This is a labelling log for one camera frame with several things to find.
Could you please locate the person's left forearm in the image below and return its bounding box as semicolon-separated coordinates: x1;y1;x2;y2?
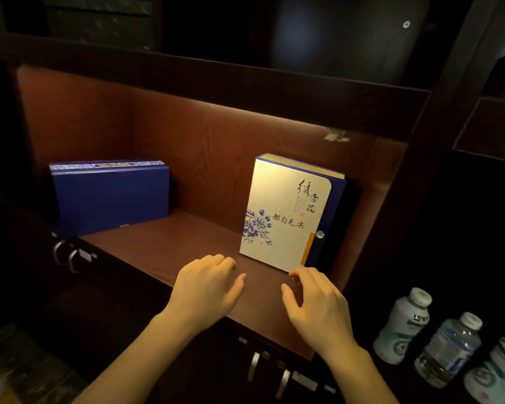
74;313;194;404

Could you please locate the large dark glossy jar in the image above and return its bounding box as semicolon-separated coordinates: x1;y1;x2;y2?
271;0;432;87

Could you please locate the person's right hand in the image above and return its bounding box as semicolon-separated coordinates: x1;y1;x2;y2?
281;267;359;363

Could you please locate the dark wooden cabinet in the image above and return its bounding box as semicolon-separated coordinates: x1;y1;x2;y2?
0;0;505;404

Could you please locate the dark green marbled box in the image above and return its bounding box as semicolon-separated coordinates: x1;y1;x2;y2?
42;0;160;51

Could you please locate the blue patterned box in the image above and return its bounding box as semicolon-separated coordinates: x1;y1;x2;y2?
48;159;171;237

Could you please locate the clear bottle white cap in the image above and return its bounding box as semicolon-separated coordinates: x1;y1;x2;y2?
414;311;484;390

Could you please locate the white tea gift box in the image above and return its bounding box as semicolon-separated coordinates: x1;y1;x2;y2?
238;153;354;274

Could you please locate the person's left hand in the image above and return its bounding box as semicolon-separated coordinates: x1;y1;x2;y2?
162;254;248;338

